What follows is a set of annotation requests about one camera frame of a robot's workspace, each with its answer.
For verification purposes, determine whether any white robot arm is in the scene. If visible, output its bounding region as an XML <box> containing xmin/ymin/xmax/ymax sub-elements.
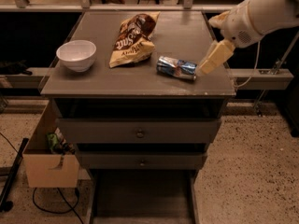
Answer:
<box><xmin>198</xmin><ymin>0</ymin><xmax>299</xmax><ymax>74</ymax></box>

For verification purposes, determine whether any black floor cable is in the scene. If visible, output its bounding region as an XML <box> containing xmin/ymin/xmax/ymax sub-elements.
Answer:
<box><xmin>32</xmin><ymin>187</ymin><xmax>85</xmax><ymax>224</ymax></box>

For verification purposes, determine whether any brown yellow snack bag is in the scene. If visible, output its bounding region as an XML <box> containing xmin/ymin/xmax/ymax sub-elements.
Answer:
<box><xmin>109</xmin><ymin>12</ymin><xmax>160</xmax><ymax>68</ymax></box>

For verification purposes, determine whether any white hanging cable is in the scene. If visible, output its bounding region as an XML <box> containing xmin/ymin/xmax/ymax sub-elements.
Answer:
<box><xmin>233</xmin><ymin>40</ymin><xmax>262</xmax><ymax>89</ymax></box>

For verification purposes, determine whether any black pole stand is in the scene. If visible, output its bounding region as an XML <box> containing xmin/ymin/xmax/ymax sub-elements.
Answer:
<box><xmin>0</xmin><ymin>138</ymin><xmax>29</xmax><ymax>212</ymax></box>

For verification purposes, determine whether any grey middle drawer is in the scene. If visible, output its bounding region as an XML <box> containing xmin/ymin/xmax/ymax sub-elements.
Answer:
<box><xmin>76</xmin><ymin>151</ymin><xmax>207</xmax><ymax>170</ymax></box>

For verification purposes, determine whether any blue silver redbull can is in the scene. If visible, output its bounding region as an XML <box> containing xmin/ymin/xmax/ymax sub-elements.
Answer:
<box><xmin>156</xmin><ymin>56</ymin><xmax>197</xmax><ymax>80</ymax></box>

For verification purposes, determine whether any grey drawer cabinet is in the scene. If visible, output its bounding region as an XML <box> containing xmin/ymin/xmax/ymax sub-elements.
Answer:
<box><xmin>40</xmin><ymin>10</ymin><xmax>236</xmax><ymax>173</ymax></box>

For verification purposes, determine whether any black object on rail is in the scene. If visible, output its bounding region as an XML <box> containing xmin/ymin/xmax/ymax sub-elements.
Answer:
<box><xmin>0</xmin><ymin>61</ymin><xmax>32</xmax><ymax>76</ymax></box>

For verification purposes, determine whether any open grey bottom drawer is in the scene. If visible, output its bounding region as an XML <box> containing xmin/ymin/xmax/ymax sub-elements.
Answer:
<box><xmin>85</xmin><ymin>170</ymin><xmax>200</xmax><ymax>224</ymax></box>

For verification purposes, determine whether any grey upper drawer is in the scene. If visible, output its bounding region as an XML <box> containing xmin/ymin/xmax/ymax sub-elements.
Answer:
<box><xmin>56</xmin><ymin>119</ymin><xmax>221</xmax><ymax>144</ymax></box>

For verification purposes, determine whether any white bowl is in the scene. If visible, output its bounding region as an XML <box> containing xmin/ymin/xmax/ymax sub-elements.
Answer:
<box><xmin>56</xmin><ymin>40</ymin><xmax>96</xmax><ymax>72</ymax></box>

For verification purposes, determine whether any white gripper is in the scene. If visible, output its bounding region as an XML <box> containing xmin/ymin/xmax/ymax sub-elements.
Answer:
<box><xmin>198</xmin><ymin>0</ymin><xmax>263</xmax><ymax>75</ymax></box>

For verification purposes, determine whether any cardboard box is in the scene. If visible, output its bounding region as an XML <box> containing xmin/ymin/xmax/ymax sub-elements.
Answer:
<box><xmin>22</xmin><ymin>105</ymin><xmax>79</xmax><ymax>188</ymax></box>

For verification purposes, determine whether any green packet in box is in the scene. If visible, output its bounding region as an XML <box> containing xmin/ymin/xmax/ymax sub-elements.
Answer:
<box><xmin>47</xmin><ymin>133</ymin><xmax>60</xmax><ymax>153</ymax></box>

